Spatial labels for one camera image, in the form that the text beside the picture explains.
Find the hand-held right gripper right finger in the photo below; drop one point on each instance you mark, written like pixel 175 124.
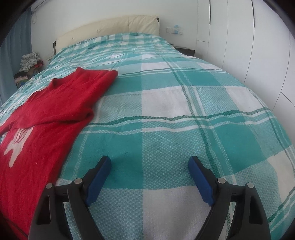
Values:
pixel 202 182

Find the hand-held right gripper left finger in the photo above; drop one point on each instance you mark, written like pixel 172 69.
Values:
pixel 98 180

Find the red knit sweater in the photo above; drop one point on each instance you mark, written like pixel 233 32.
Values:
pixel 46 138

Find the pile of mixed clothes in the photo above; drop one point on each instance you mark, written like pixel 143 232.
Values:
pixel 30 61

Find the teal plaid bed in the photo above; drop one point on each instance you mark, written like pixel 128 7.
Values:
pixel 172 138

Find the dark bedside table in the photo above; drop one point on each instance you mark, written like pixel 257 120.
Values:
pixel 186 50

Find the blue curtain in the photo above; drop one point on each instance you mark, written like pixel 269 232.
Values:
pixel 16 57

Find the white wardrobe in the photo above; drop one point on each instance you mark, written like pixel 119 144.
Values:
pixel 242 34

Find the cream padded headboard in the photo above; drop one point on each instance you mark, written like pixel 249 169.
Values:
pixel 115 26

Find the white wall socket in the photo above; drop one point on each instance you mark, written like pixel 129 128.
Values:
pixel 174 30

